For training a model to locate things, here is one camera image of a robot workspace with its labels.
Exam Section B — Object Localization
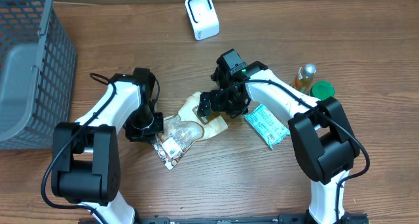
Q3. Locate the teal wet wipes packet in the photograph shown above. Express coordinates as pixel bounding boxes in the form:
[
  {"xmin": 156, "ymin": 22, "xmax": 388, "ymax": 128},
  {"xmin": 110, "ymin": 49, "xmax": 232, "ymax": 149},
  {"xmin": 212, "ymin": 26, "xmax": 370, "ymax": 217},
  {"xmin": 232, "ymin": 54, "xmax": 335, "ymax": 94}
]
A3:
[{"xmin": 245, "ymin": 104, "xmax": 290, "ymax": 149}]

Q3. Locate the brown snack pouch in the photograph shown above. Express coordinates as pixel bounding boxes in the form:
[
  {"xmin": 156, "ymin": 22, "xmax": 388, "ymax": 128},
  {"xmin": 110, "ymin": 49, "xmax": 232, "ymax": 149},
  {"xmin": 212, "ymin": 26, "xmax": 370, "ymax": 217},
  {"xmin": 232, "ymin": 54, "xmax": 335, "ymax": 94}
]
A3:
[{"xmin": 153, "ymin": 92, "xmax": 228, "ymax": 170}]

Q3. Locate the yellow oil bottle silver cap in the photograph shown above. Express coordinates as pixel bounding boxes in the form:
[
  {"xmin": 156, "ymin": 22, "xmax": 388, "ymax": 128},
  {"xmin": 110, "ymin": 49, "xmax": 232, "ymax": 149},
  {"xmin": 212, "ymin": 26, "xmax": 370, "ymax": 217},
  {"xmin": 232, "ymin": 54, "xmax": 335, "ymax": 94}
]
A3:
[{"xmin": 290, "ymin": 64, "xmax": 317, "ymax": 93}]

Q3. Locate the green lid white jar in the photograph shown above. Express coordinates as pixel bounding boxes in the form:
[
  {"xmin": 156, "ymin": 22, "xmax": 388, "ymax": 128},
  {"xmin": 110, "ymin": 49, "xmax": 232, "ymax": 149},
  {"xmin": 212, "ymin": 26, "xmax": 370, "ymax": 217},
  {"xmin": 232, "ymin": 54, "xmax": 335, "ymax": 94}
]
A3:
[{"xmin": 309, "ymin": 81, "xmax": 335, "ymax": 100}]

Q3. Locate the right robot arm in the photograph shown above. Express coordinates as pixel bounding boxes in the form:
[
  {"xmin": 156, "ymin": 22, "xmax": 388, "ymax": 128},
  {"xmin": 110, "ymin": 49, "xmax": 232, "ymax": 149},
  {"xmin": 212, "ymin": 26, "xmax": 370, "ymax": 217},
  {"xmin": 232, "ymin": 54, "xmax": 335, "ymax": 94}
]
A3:
[{"xmin": 197, "ymin": 49, "xmax": 369, "ymax": 223}]

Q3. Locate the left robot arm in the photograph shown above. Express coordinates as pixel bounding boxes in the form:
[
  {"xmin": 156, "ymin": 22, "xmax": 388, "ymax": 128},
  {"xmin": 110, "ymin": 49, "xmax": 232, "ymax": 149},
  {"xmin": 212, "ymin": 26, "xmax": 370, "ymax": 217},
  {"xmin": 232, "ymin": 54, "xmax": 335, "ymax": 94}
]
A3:
[{"xmin": 41, "ymin": 68, "xmax": 164, "ymax": 223}]

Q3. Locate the white barcode scanner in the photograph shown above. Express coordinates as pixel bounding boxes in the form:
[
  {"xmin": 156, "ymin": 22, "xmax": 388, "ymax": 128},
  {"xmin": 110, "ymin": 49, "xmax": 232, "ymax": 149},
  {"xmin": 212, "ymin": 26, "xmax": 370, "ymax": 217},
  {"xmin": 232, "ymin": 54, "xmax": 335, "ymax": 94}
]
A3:
[{"xmin": 185, "ymin": 0, "xmax": 220, "ymax": 41}]

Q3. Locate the grey plastic mesh basket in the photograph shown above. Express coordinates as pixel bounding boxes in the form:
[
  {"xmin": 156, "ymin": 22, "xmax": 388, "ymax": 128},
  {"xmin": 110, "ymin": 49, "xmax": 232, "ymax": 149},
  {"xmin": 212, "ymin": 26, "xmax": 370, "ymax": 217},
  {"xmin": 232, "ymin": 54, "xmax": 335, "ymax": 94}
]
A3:
[{"xmin": 1, "ymin": 0, "xmax": 77, "ymax": 150}]

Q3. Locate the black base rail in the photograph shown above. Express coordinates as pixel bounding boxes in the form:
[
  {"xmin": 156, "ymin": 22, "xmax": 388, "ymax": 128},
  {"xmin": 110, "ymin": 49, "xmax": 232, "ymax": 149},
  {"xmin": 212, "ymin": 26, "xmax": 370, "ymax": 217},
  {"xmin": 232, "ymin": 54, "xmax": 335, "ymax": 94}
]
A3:
[{"xmin": 78, "ymin": 213, "xmax": 370, "ymax": 224}]

